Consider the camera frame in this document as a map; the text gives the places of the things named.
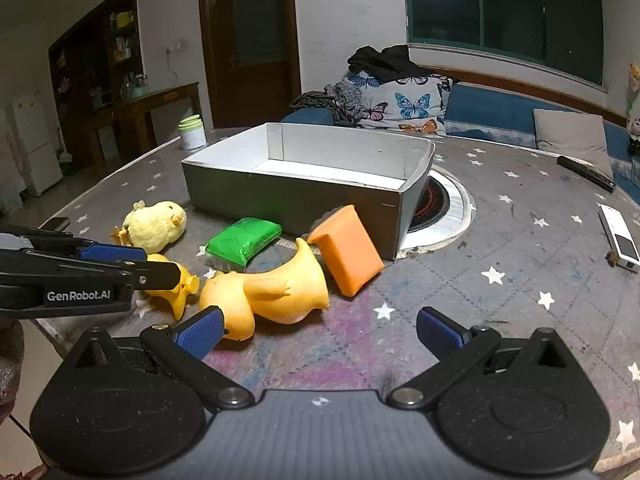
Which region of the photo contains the large yellow rubber duck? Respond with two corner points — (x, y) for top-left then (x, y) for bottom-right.
(199, 237), (331, 343)

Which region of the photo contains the panda figure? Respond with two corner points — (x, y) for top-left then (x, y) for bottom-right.
(625, 115), (640, 161)

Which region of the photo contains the grey star-print tablecloth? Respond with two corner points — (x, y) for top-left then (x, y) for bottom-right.
(30, 127), (640, 471)

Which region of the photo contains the round built-in hotplate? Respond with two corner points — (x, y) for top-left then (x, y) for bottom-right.
(400, 167), (476, 251)

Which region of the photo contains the green packet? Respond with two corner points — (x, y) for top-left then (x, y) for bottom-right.
(204, 217), (283, 268)

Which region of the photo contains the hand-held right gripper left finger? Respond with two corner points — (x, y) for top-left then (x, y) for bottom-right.
(60, 306), (256, 413)

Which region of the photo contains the white jar with green lid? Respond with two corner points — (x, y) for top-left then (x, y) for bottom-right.
(178, 115), (207, 151)

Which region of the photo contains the striped dark cloth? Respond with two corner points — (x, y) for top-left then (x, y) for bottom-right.
(290, 82), (363, 128)

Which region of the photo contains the small yellow duck toy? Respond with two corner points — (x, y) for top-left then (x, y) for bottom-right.
(131, 254), (201, 322)

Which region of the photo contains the group of bottles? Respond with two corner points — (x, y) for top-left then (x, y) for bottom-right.
(122, 74), (151, 98)

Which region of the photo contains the yellow plush chick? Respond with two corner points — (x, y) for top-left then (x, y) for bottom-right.
(111, 200), (188, 255)

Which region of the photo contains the green framed window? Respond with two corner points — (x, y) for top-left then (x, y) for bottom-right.
(402, 0), (608, 93)

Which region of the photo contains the brown wooden door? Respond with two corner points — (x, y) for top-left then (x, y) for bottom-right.
(197, 0), (301, 131)

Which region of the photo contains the dark wooden shelf cabinet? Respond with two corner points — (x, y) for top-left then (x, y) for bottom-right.
(48, 0), (143, 126)

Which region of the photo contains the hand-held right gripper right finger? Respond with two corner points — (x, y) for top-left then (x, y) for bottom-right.
(387, 306), (583, 412)

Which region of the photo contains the grey cushion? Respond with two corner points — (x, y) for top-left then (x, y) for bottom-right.
(532, 108), (615, 178)

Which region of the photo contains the white cardboard box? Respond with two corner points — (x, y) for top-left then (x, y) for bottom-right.
(181, 122), (436, 261)

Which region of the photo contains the white refrigerator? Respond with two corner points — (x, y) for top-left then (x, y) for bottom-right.
(11, 89), (63, 196)

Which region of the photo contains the dark wooden side table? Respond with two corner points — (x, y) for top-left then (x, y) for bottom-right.
(75, 82), (201, 166)

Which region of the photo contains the black remote control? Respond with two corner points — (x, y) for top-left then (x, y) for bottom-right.
(556, 155), (617, 193)

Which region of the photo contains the blue sofa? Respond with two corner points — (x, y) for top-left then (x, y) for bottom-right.
(280, 82), (640, 181)

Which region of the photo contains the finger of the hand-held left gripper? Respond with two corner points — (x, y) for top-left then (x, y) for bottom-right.
(75, 259), (182, 292)
(0, 225), (148, 262)

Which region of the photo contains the white remote control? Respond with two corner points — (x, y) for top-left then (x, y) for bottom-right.
(597, 204), (640, 273)

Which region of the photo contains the black clothes pile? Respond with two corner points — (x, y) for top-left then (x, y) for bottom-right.
(347, 45), (426, 82)

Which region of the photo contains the butterfly print pillow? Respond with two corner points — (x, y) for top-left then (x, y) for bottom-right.
(345, 74), (448, 136)

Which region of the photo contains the orange sponge block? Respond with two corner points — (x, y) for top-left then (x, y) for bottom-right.
(306, 204), (386, 297)

